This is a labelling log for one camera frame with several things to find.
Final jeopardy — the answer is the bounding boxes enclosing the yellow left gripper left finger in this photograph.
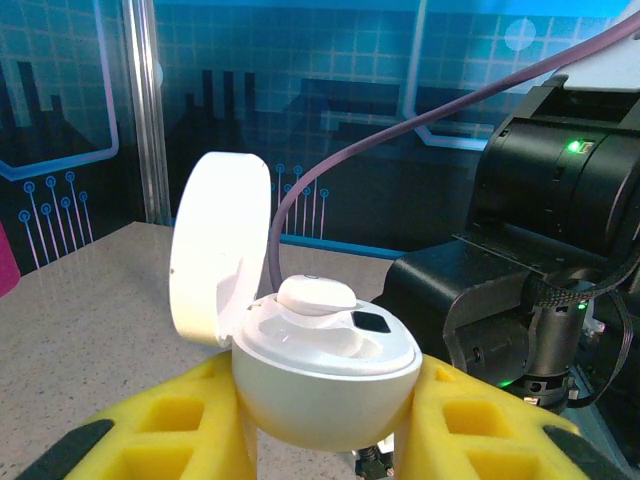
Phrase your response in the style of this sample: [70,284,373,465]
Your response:
[28,351,260,480]

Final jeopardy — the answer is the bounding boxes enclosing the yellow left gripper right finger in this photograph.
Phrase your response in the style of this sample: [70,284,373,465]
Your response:
[393,353,637,480]

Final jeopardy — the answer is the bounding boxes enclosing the round white earbud case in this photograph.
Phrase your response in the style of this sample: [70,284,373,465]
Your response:
[168,150,424,454]

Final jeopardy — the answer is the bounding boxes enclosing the white wireless earbud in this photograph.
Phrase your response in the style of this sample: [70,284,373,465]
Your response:
[275,273,358,318]

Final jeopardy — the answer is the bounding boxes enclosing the pink wine glass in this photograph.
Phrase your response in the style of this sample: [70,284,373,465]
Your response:
[0,218,23,299]

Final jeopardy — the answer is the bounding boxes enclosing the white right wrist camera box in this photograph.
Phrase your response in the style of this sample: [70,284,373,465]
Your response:
[562,8,640,94]

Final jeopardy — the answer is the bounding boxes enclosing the aluminium frame post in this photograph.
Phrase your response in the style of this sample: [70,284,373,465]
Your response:
[121,0,174,227]

